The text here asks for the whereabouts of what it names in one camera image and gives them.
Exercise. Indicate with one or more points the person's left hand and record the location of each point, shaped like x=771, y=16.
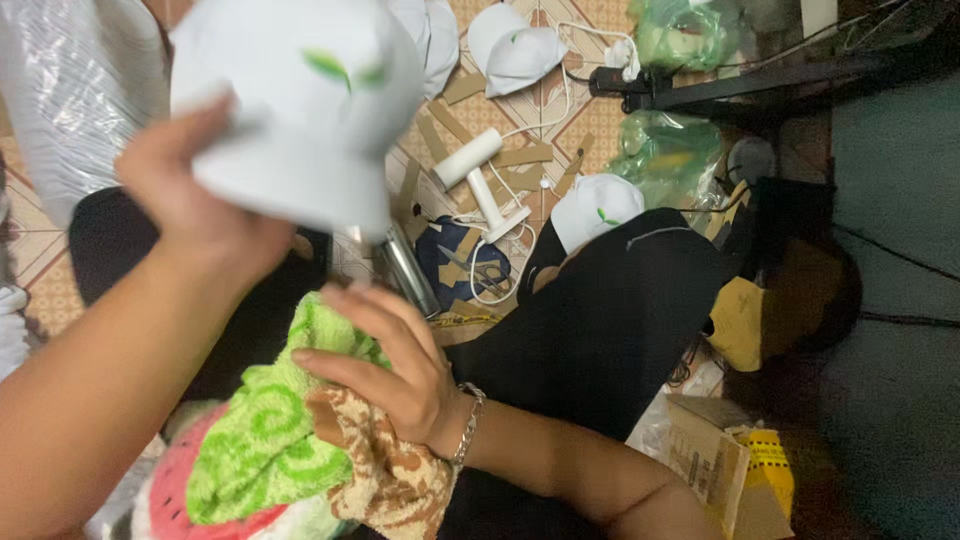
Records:
x=202, y=217

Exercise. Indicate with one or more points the person's right hand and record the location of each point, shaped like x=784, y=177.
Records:
x=412, y=382

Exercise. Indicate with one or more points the person's right fingers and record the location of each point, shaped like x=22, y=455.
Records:
x=375, y=319

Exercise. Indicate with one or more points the white cap with leaf logo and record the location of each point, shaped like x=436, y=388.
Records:
x=592, y=210
x=300, y=127
x=517, y=52

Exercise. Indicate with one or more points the silver metal tube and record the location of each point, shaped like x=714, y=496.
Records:
x=409, y=274

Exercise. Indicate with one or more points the navy cloth pouch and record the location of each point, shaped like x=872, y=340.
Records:
x=431, y=255

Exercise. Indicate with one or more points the yellow striped tape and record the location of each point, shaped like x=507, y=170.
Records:
x=465, y=319

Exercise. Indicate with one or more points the grey scissors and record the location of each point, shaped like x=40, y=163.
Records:
x=480, y=274

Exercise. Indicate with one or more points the brown patterned towel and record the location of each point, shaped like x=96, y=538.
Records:
x=390, y=480

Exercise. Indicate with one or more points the green swirl towel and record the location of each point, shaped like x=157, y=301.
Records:
x=262, y=442

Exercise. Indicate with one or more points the white handheld steamer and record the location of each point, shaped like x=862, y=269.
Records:
x=480, y=187

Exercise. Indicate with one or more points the scattered cardboard strips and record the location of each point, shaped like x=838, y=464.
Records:
x=525, y=156

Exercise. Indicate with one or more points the pink watermelon cushion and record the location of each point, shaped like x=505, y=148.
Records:
x=169, y=487

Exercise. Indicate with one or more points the pile of white caps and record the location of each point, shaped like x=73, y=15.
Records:
x=435, y=37

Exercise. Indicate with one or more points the green plastic bag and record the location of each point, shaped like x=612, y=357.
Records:
x=682, y=34
x=664, y=157

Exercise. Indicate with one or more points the black power strip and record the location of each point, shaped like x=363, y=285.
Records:
x=611, y=81

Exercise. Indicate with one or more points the brown cardboard box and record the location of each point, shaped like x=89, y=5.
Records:
x=705, y=457

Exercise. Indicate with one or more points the white plug adapter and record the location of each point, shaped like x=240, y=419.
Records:
x=621, y=58

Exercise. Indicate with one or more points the yellow face mask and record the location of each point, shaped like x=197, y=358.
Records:
x=739, y=326

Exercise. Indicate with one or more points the white cloth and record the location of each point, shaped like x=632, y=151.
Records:
x=10, y=330

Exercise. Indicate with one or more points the clear plastic bag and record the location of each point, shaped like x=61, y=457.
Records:
x=75, y=90

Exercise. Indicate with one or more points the grey round lid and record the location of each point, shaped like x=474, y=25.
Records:
x=752, y=159

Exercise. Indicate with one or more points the yellow packet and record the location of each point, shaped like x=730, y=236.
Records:
x=772, y=465

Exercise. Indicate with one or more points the dark brown round bag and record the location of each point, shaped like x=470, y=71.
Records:
x=810, y=300

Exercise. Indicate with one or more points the teal floor mat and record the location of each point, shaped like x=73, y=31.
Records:
x=900, y=300

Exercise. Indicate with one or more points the black furniture frame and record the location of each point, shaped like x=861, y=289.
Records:
x=765, y=79

